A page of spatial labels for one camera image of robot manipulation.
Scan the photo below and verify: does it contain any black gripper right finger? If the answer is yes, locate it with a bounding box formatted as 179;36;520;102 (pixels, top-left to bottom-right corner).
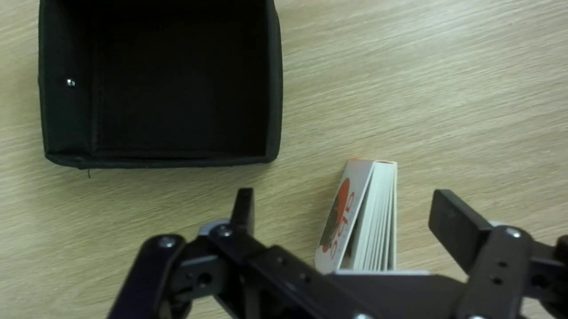
428;187;568;319

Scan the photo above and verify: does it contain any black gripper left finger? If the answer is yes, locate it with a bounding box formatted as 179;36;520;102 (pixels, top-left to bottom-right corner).
107;185;369;319

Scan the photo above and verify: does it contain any white book with red circle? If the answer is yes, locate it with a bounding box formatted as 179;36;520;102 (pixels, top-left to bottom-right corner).
313;157;401;276

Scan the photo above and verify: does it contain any black fabric box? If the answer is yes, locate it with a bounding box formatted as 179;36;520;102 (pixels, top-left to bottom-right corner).
37;0;284;171

